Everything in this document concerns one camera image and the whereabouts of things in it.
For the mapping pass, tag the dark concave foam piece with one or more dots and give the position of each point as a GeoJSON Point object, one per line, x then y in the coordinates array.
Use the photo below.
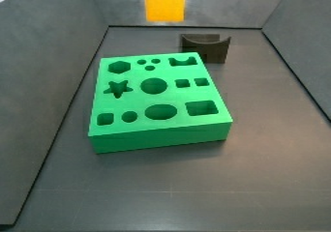
{"type": "Point", "coordinates": [207, 45]}

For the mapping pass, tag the yellow vertical panel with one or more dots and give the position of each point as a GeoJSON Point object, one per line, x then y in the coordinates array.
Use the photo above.
{"type": "Point", "coordinates": [164, 10]}

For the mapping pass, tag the green foam shape-sorter block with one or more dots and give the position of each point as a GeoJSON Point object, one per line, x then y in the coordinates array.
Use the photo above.
{"type": "Point", "coordinates": [155, 100]}

